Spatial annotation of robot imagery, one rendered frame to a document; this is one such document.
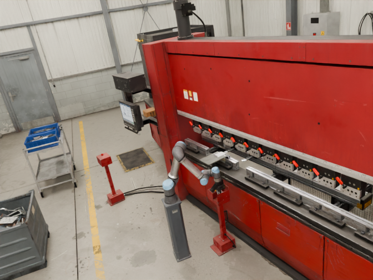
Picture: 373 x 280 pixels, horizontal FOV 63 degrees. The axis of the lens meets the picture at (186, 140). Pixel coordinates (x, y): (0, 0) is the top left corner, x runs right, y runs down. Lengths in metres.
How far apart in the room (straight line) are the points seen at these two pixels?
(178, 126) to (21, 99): 6.63
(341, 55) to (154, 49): 2.32
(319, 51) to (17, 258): 3.79
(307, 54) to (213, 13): 8.54
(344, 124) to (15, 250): 3.64
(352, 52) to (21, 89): 9.00
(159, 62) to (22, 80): 6.54
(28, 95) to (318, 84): 8.70
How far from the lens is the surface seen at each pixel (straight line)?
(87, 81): 9.98
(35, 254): 4.26
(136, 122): 4.08
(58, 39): 9.84
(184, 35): 3.78
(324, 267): 3.11
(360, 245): 2.71
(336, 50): 2.31
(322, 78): 2.42
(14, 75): 10.02
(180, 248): 3.69
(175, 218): 3.43
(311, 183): 3.22
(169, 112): 4.13
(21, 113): 10.22
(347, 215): 2.80
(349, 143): 2.46
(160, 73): 3.99
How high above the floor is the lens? 2.66
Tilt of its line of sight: 23 degrees down
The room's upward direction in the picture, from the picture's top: 9 degrees counter-clockwise
